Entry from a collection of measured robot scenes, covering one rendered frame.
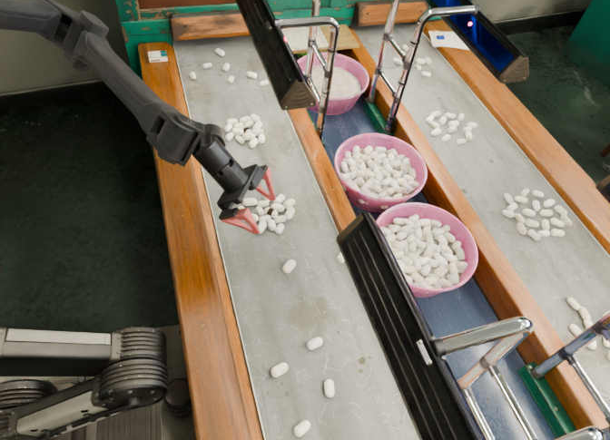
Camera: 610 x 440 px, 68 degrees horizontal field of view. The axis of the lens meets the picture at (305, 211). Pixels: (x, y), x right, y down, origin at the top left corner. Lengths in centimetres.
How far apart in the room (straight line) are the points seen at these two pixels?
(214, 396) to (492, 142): 112
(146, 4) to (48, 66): 111
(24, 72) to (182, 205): 170
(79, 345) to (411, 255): 76
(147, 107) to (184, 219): 35
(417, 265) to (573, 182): 59
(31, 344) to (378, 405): 66
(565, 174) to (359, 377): 90
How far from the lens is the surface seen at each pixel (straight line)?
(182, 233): 113
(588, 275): 137
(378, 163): 137
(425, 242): 123
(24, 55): 270
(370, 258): 71
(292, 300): 106
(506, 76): 126
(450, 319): 120
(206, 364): 97
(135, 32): 176
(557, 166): 157
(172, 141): 87
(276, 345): 101
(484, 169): 148
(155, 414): 126
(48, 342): 97
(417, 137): 145
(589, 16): 384
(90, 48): 110
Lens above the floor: 167
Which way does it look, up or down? 51 degrees down
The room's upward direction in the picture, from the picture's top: 8 degrees clockwise
